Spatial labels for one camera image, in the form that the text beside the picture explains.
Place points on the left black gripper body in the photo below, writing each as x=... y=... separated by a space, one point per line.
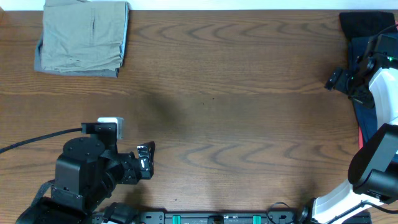
x=145 y=160

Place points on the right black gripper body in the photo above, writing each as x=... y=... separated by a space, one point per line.
x=334 y=79

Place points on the khaki green shorts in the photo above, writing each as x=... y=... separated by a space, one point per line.
x=84 y=35

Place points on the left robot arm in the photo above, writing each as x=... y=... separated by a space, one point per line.
x=86 y=173

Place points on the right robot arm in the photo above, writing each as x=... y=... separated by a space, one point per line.
x=372 y=174

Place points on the navy blue folded garment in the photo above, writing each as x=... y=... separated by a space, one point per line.
x=366 y=117

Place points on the red folded garment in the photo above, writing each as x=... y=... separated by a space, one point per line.
x=360 y=138

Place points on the black folded garment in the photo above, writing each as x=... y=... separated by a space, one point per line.
x=367 y=23

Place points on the folded grey shorts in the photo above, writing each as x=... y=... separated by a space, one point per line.
x=90 y=73

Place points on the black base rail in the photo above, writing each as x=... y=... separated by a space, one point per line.
x=283 y=217

